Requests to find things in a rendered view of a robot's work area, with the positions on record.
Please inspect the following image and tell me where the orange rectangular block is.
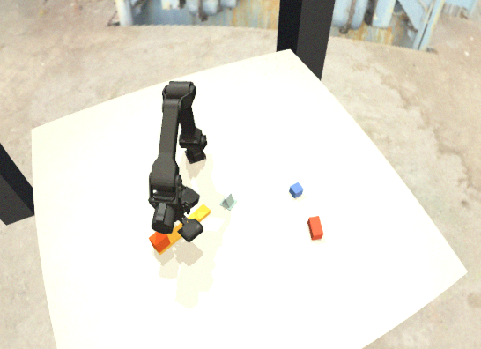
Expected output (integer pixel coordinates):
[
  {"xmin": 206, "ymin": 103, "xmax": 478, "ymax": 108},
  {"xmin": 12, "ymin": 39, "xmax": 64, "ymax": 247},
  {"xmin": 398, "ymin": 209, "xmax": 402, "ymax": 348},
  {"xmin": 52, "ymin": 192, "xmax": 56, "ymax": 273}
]
[{"xmin": 307, "ymin": 216, "xmax": 324, "ymax": 241}]

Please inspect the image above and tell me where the small blue cube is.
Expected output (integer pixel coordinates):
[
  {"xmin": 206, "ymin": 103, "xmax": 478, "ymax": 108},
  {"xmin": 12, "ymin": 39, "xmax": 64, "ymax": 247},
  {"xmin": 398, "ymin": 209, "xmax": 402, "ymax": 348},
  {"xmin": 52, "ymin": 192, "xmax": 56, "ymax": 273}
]
[{"xmin": 289, "ymin": 182, "xmax": 303, "ymax": 198}]

